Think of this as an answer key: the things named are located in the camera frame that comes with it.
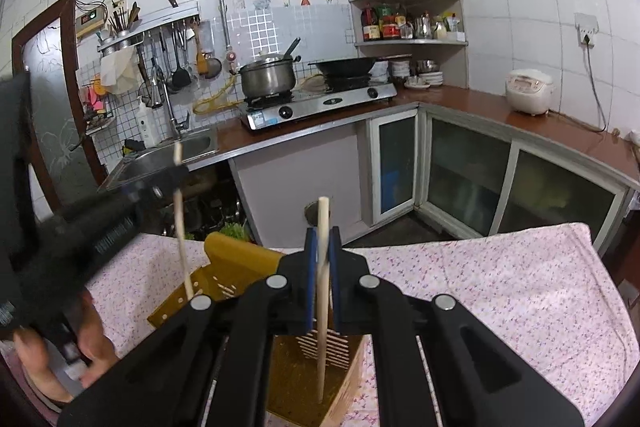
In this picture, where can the stack of white plates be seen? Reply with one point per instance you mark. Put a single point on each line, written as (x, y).
(400, 69)

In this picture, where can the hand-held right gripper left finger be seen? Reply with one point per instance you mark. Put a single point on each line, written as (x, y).
(311, 267)

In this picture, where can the hanging wooden brush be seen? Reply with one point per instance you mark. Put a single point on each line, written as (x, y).
(201, 57)

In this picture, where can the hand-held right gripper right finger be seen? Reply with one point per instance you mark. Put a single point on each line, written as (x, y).
(335, 287)

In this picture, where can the glass door kitchen cabinets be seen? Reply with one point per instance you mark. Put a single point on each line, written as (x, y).
(465, 177)

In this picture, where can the grey corner shelf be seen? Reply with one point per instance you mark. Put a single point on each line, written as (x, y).
(452, 62)

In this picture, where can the steel gas stove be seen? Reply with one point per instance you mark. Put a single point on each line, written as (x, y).
(320, 104)

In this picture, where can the white soap bottle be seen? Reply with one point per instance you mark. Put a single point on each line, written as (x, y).
(147, 127)

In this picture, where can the white wall outlet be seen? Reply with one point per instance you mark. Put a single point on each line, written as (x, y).
(586, 26)

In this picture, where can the green leafy vegetable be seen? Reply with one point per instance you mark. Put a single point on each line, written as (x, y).
(235, 232)

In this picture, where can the white food container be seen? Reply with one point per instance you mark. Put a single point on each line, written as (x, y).
(530, 92)

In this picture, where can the stainless steel pot with lid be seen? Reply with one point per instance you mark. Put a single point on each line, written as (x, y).
(267, 77)

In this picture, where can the dark sauce bottle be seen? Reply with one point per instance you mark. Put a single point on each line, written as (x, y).
(370, 24)

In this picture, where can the metal wall rack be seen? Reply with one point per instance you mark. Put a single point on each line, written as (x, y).
(150, 27)

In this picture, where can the metal cutlery cup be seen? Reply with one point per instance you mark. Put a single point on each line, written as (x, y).
(122, 24)

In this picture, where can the wooden chopstick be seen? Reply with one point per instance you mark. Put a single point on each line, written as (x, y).
(324, 217)
(184, 247)

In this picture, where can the stainless steel sink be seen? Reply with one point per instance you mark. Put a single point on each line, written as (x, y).
(150, 162)

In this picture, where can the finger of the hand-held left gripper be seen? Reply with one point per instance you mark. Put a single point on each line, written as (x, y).
(170, 179)

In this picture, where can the black wok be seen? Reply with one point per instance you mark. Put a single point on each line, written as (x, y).
(345, 66)

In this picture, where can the chrome faucet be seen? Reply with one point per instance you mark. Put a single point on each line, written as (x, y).
(172, 117)

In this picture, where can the red label jar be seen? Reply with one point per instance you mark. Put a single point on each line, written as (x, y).
(390, 27)

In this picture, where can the pink floral tablecloth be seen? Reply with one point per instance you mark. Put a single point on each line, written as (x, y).
(475, 282)

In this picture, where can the brown frosted glass door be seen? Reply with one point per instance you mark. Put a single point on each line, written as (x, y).
(55, 127)

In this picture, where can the hanging beige cloth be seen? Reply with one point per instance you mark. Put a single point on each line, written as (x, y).
(120, 69)

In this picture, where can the person's left hand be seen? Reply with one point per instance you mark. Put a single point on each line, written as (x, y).
(97, 342)

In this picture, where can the metal bowl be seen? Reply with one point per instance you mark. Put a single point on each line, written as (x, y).
(427, 67)

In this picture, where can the yellow plastic utensil holder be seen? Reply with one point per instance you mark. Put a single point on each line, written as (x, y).
(235, 257)

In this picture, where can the hanging mesh strainer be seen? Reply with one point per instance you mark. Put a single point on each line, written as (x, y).
(212, 68)

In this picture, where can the brown kitchen counter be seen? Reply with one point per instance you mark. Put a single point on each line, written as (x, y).
(475, 107)

